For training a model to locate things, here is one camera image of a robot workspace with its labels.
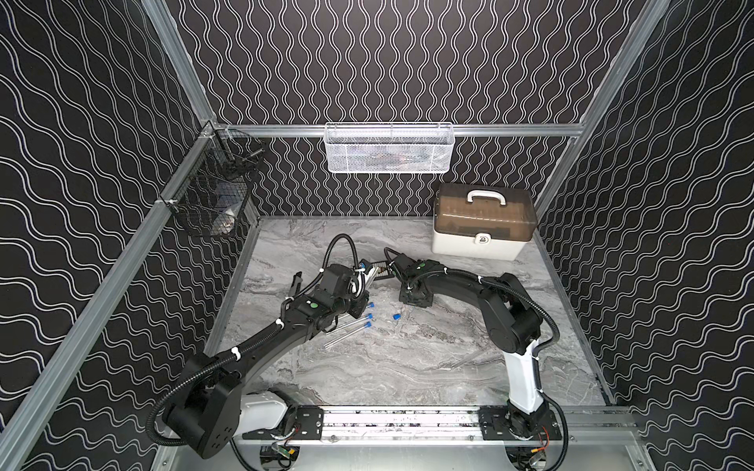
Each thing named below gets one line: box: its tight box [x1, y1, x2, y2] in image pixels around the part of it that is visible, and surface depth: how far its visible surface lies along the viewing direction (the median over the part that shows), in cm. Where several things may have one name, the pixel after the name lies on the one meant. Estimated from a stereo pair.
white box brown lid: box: [431, 183, 539, 262], surface depth 100 cm
